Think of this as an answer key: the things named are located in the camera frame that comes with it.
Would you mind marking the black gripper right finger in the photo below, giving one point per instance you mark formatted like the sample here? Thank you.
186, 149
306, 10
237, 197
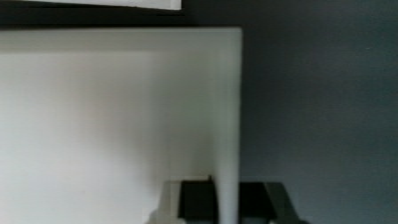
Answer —
266, 206

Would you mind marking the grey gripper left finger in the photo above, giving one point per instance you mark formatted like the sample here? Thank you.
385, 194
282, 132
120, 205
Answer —
189, 203

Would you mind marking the white drawer cabinet box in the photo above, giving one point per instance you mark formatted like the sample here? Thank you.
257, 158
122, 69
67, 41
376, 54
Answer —
120, 115

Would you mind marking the white sheet with tags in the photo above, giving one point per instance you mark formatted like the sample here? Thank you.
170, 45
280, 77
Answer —
152, 4

